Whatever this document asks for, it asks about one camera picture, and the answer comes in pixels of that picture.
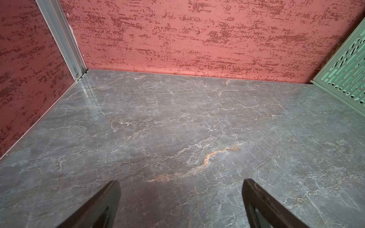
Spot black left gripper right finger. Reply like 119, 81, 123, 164
242, 179, 308, 228

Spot green file organizer rack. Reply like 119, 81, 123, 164
311, 20, 365, 117

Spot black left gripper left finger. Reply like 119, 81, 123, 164
58, 180, 121, 228

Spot aluminium left corner post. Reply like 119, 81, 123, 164
36, 0, 87, 82

